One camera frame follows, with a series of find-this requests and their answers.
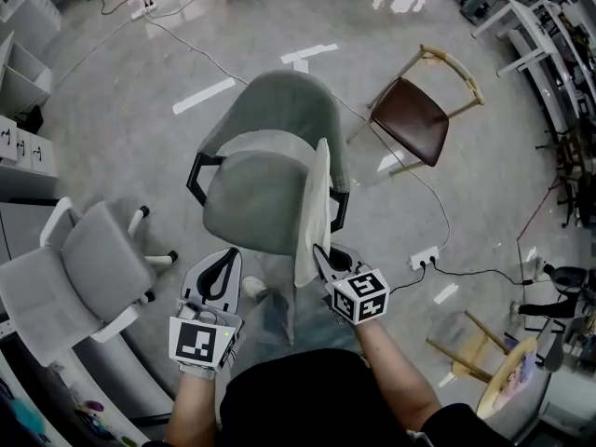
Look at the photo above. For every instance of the blue fluffy toy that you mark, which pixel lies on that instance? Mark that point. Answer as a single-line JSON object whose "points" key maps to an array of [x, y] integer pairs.
{"points": [[28, 417]]}

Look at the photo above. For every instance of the white cabinet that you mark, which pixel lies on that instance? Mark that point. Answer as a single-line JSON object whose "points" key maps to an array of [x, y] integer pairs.
{"points": [[32, 21]]}

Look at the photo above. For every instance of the white cloth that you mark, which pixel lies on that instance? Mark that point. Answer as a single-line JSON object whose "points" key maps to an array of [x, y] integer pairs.
{"points": [[316, 203]]}

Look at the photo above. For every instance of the person's right forearm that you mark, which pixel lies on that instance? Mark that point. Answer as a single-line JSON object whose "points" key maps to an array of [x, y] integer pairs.
{"points": [[396, 380]]}

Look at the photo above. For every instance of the person's left forearm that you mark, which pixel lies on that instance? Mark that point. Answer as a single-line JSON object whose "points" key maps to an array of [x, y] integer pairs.
{"points": [[195, 412]]}

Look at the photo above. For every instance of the person's left white shoe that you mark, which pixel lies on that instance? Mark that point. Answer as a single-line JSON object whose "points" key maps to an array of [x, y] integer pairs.
{"points": [[253, 287]]}

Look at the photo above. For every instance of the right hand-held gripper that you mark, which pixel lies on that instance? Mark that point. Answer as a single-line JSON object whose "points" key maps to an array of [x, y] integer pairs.
{"points": [[361, 291]]}

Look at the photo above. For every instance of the black box under desk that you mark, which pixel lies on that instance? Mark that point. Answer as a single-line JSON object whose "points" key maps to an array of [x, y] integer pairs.
{"points": [[30, 120]]}

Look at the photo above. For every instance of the white curved table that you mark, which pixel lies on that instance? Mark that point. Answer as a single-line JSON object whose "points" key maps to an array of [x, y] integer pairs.
{"points": [[116, 380]]}

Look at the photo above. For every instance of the brown seat wooden chair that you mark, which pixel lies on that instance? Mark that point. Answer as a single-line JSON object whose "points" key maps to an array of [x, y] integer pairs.
{"points": [[410, 119]]}

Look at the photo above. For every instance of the person's black shirt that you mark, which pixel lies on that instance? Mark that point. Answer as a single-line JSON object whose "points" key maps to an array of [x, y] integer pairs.
{"points": [[302, 403]]}

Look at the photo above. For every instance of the green armchair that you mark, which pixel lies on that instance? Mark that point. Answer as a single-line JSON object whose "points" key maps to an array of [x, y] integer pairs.
{"points": [[256, 193]]}

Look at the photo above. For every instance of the purple oval item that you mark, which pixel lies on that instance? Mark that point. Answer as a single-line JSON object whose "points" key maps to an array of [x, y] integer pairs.
{"points": [[94, 406]]}

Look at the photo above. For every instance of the grey office chair white frame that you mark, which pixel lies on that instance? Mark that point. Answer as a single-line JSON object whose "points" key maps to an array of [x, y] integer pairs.
{"points": [[102, 259]]}

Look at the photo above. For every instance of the painted round wooden tabletop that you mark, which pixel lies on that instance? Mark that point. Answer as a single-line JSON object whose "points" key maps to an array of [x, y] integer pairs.
{"points": [[507, 380]]}

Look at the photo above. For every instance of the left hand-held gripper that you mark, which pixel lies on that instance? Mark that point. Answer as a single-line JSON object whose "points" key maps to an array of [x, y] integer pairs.
{"points": [[198, 340]]}

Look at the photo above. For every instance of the white metal frame table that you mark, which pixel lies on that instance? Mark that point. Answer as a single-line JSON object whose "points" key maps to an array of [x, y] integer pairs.
{"points": [[528, 17]]}

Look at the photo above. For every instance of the wooden stool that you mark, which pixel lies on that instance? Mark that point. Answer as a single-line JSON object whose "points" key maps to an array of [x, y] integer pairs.
{"points": [[468, 359]]}

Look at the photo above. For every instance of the person's blue jeans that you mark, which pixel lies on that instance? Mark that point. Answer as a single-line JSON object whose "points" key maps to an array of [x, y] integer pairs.
{"points": [[279, 324]]}

